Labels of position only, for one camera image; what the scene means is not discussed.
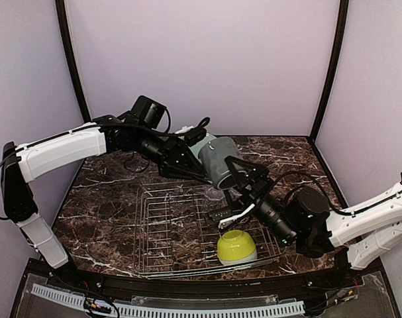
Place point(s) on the white slotted cable duct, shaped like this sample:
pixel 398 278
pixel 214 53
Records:
pixel 267 306

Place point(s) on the clear glass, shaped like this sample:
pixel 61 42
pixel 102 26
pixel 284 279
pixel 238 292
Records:
pixel 213 194

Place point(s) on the lime green bowl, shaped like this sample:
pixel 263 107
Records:
pixel 236 247

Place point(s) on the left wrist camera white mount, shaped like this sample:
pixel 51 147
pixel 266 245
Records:
pixel 192 135

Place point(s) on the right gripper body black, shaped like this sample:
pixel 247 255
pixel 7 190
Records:
pixel 252 185

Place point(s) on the wire dish rack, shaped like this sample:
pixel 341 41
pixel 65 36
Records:
pixel 172 240

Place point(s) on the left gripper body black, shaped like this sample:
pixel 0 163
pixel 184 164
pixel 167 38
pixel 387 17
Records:
pixel 167 156

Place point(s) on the left black frame post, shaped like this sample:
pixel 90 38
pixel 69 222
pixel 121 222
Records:
pixel 70 59

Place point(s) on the right black frame post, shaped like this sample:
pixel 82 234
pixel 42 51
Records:
pixel 331 70

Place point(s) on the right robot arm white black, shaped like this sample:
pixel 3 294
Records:
pixel 308 219

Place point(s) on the grey mug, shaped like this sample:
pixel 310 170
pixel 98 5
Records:
pixel 216 168

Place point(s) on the light green flower plate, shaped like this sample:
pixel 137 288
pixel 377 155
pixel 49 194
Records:
pixel 197 149

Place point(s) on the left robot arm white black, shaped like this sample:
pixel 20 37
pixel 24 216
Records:
pixel 133 131

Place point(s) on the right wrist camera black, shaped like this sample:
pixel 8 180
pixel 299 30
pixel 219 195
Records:
pixel 226 218

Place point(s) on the black frame post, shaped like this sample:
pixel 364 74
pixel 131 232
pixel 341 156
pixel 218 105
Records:
pixel 331 70
pixel 70 59

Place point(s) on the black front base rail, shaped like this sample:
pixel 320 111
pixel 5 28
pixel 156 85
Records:
pixel 330 292

